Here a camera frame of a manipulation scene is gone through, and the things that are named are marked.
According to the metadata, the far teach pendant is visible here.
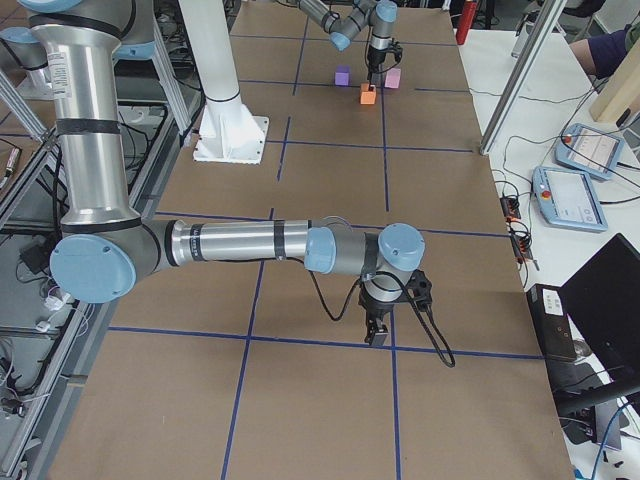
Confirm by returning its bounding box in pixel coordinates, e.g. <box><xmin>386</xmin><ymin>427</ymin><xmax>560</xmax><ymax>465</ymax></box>
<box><xmin>555</xmin><ymin>123</ymin><xmax>625</xmax><ymax>181</ymax></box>

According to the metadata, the aluminium frame post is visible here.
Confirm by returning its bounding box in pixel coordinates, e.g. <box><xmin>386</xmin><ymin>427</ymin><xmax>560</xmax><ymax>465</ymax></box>
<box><xmin>479</xmin><ymin>0</ymin><xmax>567</xmax><ymax>155</ymax></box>

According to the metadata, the black monitor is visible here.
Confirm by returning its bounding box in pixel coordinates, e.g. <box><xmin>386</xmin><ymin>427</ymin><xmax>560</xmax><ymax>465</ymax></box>
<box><xmin>556</xmin><ymin>233</ymin><xmax>639</xmax><ymax>415</ymax></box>

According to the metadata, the seated person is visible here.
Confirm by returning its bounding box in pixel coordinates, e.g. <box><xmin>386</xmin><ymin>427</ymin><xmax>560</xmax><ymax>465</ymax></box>
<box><xmin>569</xmin><ymin>30</ymin><xmax>630</xmax><ymax>79</ymax></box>

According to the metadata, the white pedestal column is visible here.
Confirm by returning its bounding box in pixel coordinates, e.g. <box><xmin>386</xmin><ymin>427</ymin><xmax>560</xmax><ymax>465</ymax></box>
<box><xmin>179</xmin><ymin>0</ymin><xmax>269</xmax><ymax>164</ymax></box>

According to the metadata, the black camera cable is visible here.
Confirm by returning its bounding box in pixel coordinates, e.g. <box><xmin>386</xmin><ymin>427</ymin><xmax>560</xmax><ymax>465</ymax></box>
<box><xmin>381</xmin><ymin>42</ymin><xmax>404</xmax><ymax>77</ymax></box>
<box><xmin>308</xmin><ymin>269</ymin><xmax>457</xmax><ymax>369</ymax></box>

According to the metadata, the red cylinder bottle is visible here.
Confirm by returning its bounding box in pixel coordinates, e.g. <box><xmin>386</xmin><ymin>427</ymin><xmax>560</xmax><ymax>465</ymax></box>
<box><xmin>456</xmin><ymin>0</ymin><xmax>477</xmax><ymax>46</ymax></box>

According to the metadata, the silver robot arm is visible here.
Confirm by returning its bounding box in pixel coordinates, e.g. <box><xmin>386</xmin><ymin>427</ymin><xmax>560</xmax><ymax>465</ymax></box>
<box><xmin>17</xmin><ymin>1</ymin><xmax>435</xmax><ymax>346</ymax></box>
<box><xmin>293</xmin><ymin>0</ymin><xmax>403</xmax><ymax>88</ymax></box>

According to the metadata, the black computer box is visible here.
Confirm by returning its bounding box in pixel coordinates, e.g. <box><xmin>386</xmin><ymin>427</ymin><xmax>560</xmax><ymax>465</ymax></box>
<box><xmin>526</xmin><ymin>284</ymin><xmax>577</xmax><ymax>363</ymax></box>

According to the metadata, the purple foam block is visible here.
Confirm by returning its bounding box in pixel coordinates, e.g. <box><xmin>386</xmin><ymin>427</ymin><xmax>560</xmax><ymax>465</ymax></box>
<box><xmin>334</xmin><ymin>65</ymin><xmax>350</xmax><ymax>87</ymax></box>

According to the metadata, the teach pendant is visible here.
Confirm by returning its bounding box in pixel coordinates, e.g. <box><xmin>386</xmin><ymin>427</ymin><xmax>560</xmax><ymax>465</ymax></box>
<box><xmin>532</xmin><ymin>166</ymin><xmax>608</xmax><ymax>233</ymax></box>
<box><xmin>555</xmin><ymin>123</ymin><xmax>625</xmax><ymax>181</ymax></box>

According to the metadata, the near teach pendant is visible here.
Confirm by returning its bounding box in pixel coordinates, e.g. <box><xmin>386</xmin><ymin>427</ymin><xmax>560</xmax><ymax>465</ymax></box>
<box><xmin>532</xmin><ymin>166</ymin><xmax>608</xmax><ymax>233</ymax></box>

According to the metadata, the pink foam block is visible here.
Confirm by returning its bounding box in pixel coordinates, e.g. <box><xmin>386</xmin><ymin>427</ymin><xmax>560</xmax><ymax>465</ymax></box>
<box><xmin>384</xmin><ymin>67</ymin><xmax>402</xmax><ymax>90</ymax></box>

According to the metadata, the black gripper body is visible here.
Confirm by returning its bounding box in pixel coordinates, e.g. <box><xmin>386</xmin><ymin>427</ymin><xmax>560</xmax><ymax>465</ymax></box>
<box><xmin>367</xmin><ymin>48</ymin><xmax>387</xmax><ymax>75</ymax></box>
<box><xmin>358</xmin><ymin>286</ymin><xmax>397</xmax><ymax>325</ymax></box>

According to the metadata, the wooden board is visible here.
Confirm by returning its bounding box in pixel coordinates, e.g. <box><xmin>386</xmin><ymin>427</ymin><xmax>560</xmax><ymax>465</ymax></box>
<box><xmin>589</xmin><ymin>41</ymin><xmax>639</xmax><ymax>123</ymax></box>

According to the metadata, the orange foam block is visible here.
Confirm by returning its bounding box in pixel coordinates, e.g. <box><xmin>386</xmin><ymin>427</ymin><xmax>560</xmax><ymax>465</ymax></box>
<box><xmin>359</xmin><ymin>83</ymin><xmax>377</xmax><ymax>105</ymax></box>

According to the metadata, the orange black usb hub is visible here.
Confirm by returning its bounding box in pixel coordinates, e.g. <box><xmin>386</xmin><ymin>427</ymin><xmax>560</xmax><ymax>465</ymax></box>
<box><xmin>500</xmin><ymin>196</ymin><xmax>521</xmax><ymax>220</ymax></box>

